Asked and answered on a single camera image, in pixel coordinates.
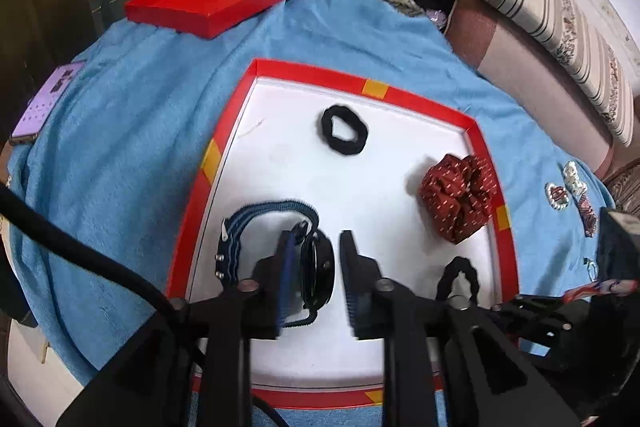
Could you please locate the round red pearl brooch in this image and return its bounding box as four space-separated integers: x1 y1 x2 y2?
545 183 571 210

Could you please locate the thin black hair tie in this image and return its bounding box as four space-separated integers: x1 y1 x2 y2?
435 257 481 308

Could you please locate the light blue towel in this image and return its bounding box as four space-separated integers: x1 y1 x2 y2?
7 0 617 427

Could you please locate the purple case smartphone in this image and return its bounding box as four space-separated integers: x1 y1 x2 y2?
10 61 86 144

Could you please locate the white bear brooch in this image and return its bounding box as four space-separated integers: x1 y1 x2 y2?
562 161 589 196

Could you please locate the red box lid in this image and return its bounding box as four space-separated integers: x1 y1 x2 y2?
124 0 300 40

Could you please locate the red rimmed white tray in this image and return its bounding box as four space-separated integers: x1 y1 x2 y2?
166 58 521 410

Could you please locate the striped floral bolster pillow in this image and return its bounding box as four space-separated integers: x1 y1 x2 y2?
474 0 635 148

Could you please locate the red beaded brooch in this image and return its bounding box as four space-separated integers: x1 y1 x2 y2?
577 197 600 238

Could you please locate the black fuzzy scrunchie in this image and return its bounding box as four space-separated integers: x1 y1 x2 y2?
320 104 370 156

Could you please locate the pink cushion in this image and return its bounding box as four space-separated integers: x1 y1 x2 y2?
444 0 615 182

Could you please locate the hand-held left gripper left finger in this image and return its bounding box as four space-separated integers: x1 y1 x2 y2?
57 229 302 427

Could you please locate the red white striped hair clip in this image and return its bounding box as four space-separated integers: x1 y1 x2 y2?
564 279 639 304

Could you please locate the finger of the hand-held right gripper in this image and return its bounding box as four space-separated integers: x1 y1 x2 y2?
491 293 576 358

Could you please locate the black cable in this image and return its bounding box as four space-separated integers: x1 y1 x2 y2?
0 184 182 324

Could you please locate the dark red patterned scrunchie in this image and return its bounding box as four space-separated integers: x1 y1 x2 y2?
419 153 501 244

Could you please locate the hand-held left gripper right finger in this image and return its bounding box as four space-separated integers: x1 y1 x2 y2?
339 229 583 427

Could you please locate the blue striped strap wristwatch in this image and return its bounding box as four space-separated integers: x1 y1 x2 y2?
216 199 337 330

